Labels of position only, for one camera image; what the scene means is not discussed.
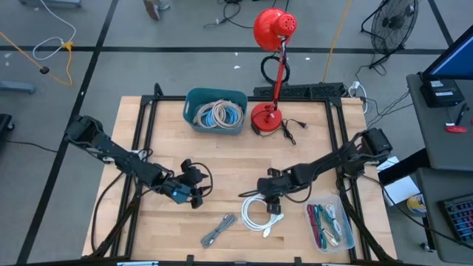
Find small black computer box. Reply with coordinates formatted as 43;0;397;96
420;78;466;109

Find black power strip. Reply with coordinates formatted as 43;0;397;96
253;83;347;100

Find white paper sheet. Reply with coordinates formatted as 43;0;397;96
376;157;422;206

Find white power adapter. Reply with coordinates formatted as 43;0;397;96
349;81;369;114

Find person's foot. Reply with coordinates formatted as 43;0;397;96
143;0;171;21

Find black pen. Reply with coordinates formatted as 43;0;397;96
455;103;469;126

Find red desk lamp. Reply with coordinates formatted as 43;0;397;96
251;7;299;133

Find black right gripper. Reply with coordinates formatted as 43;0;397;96
256;168;299;216

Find white floor cable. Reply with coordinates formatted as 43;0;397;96
32;0;78;61

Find grey floor bar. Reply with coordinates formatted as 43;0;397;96
0;81;37;95

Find black chair base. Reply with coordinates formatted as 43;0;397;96
0;113;16;145

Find black keyboard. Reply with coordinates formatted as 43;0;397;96
439;194;473;245

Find yellow hanging cord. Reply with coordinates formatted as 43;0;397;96
323;0;354;84

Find round yellow blue disc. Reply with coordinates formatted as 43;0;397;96
406;194;428;215

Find thin white USB cable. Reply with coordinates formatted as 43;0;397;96
324;204;344;247

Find computer monitor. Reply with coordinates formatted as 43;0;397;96
422;25;473;81

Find black lamp power cord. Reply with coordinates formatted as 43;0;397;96
252;117;308;146

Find grey desk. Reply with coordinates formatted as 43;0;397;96
415;168;473;265
406;73;473;173

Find black floor cables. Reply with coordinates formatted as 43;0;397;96
205;0;289;30

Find clear plastic container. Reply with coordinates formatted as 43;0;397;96
302;194;355;254

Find maroon cable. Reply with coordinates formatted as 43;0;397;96
307;204;322;248

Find grey braided cable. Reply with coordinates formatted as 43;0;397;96
200;213;238;249

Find black coiled floor cable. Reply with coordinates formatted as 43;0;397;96
260;55;291;85

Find white braided cable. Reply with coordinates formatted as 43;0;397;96
241;194;285;238

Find yellow floor cable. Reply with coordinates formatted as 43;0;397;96
0;31;75;86

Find teal plastic bin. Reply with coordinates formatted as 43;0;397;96
183;87;248;136

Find black floor fan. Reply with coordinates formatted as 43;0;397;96
361;0;421;69

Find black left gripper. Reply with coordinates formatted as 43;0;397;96
162;158;208;210

